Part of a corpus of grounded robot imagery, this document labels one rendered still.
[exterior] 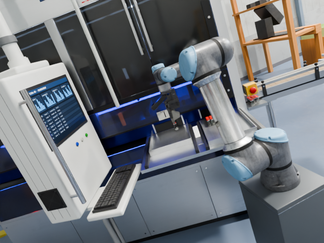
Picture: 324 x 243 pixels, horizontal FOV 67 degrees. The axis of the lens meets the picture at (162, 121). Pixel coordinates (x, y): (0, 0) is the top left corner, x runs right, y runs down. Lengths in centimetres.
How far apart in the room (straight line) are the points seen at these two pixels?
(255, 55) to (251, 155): 528
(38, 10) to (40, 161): 90
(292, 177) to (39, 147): 107
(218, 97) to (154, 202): 122
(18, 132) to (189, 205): 129
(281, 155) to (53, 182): 101
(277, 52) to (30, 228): 586
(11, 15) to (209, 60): 127
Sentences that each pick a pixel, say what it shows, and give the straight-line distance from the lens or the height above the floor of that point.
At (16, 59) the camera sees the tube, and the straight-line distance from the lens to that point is 141.
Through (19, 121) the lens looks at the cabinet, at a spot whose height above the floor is 136.
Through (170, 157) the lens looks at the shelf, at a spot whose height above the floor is 88.
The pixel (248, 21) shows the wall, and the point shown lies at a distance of 607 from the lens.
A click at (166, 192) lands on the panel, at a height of 44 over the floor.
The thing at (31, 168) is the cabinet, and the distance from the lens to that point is 132.
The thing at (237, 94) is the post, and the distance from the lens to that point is 166.
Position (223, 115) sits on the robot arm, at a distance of 91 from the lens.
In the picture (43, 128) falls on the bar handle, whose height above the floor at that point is 130.
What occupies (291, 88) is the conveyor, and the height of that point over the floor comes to 88.
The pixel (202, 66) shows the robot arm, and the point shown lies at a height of 134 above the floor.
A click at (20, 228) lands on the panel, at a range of 241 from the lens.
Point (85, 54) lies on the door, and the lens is 164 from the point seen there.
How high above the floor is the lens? 148
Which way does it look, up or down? 18 degrees down
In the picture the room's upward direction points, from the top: 20 degrees counter-clockwise
